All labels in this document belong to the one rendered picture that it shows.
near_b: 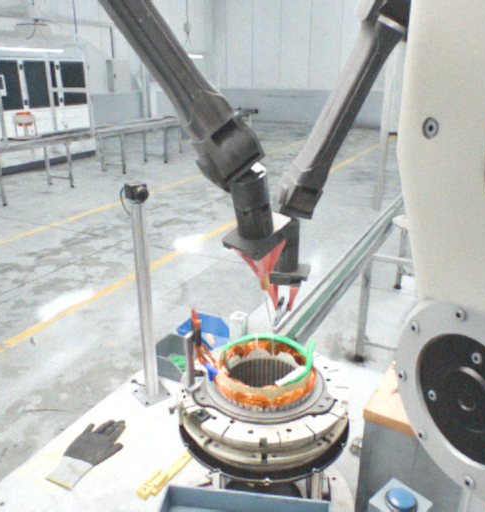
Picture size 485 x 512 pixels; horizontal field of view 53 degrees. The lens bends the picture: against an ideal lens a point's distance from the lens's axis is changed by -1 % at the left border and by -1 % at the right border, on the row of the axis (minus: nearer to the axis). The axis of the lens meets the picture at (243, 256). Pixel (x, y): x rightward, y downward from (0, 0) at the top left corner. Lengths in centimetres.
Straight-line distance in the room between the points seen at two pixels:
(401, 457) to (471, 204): 75
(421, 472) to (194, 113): 74
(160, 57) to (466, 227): 45
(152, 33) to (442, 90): 42
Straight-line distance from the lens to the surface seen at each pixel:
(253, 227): 75
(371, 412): 98
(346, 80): 93
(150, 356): 141
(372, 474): 107
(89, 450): 132
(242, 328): 101
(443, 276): 37
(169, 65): 66
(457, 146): 32
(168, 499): 84
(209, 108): 67
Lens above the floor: 165
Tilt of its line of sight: 21 degrees down
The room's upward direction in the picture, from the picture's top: straight up
